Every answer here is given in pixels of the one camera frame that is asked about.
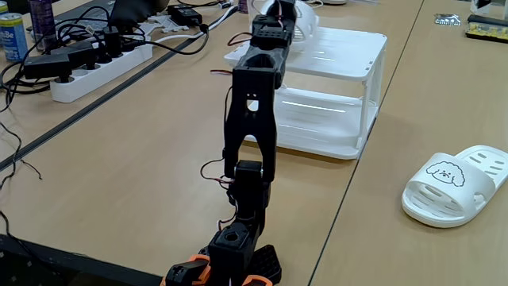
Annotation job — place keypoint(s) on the white slipper with dog print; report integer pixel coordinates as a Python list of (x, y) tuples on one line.
[(307, 24), (448, 194)]

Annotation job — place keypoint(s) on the white plastic shoe rack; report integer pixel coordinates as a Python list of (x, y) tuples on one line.
[(337, 51)]

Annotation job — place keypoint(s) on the white flat device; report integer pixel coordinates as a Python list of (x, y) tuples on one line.
[(333, 2)]

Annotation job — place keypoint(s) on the black power brick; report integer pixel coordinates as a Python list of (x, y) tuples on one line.
[(77, 51), (184, 15)]

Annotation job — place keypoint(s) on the white printed plastic part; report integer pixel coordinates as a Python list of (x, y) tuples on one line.
[(145, 29), (170, 23)]

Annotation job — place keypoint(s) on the black laptop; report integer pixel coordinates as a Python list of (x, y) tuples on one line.
[(135, 10)]

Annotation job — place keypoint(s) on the black power plug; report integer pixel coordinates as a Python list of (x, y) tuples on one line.
[(112, 39)]

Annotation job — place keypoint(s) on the white power strip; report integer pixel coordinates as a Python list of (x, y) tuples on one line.
[(99, 71)]

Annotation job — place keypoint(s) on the black and yellow box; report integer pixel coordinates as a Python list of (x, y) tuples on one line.
[(488, 29)]

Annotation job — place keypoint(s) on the clear plastic box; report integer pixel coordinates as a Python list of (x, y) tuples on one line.
[(490, 8)]

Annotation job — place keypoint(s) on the tall purple drink can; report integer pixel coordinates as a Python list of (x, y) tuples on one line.
[(41, 24)]

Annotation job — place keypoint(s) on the black plug-in power adapter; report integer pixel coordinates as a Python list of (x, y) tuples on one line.
[(45, 65)]

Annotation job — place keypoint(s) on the blue drink can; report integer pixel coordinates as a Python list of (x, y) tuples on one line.
[(14, 37)]

